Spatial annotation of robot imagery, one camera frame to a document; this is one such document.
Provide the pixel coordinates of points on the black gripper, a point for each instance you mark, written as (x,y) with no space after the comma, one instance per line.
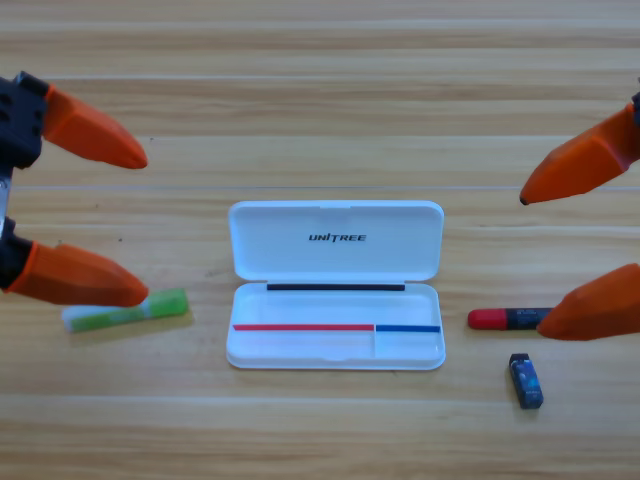
(637,112)
(20,120)

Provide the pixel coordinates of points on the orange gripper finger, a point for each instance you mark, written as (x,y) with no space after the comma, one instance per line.
(595,310)
(85,277)

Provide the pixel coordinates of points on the green highlighter pen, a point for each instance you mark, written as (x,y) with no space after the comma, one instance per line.
(165,302)

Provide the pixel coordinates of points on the blue and black eraser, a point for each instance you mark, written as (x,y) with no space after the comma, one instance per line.
(527,382)

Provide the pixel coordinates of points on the red and black marker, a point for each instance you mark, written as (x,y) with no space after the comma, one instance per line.
(487,319)

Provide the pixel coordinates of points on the white plastic pencil case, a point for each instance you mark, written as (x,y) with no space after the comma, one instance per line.
(325,260)

